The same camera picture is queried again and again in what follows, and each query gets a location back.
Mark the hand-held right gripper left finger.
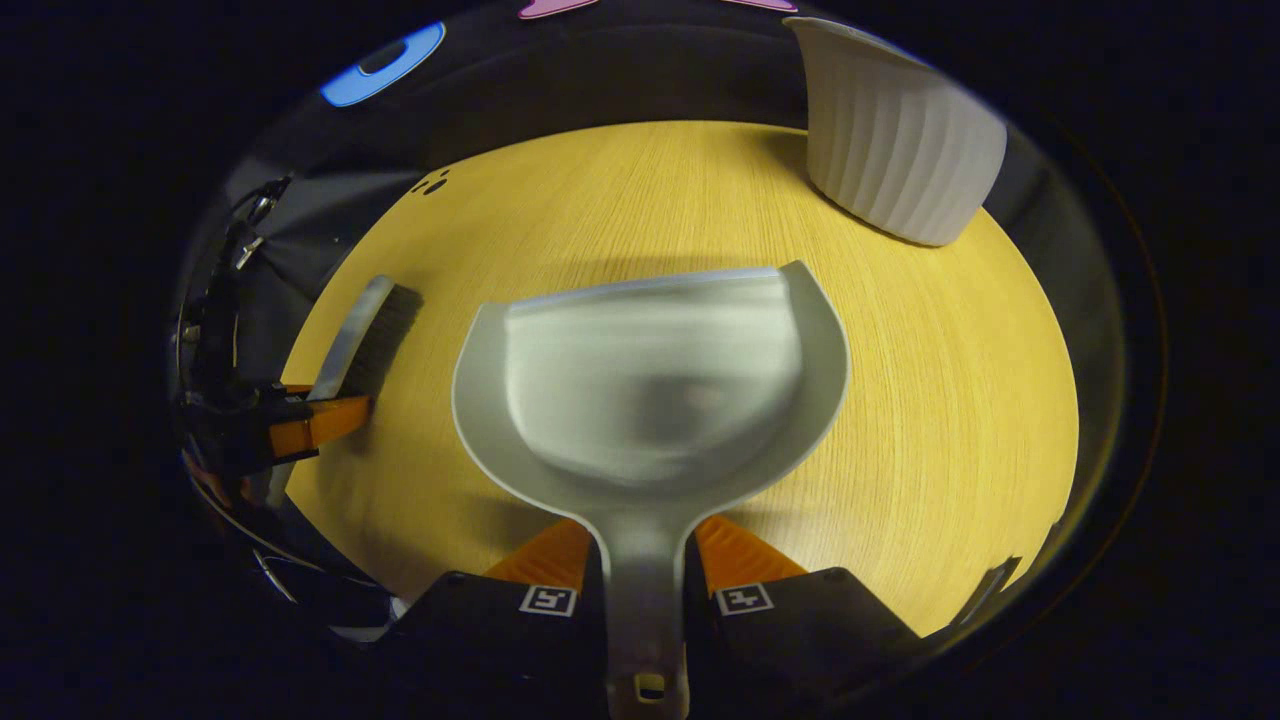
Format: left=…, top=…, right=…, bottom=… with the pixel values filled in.
left=385, top=517, right=611, bottom=720

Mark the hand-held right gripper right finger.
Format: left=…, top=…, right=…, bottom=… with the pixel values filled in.
left=683, top=513, right=926, bottom=717

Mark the grey plastic dustpan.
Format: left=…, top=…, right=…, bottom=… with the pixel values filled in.
left=451, top=260, right=852, bottom=720

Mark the white ribbed garbage bin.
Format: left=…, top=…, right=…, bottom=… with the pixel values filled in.
left=783, top=16, right=1009, bottom=248

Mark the small grey broom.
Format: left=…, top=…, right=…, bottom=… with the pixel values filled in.
left=268, top=275, right=423, bottom=501

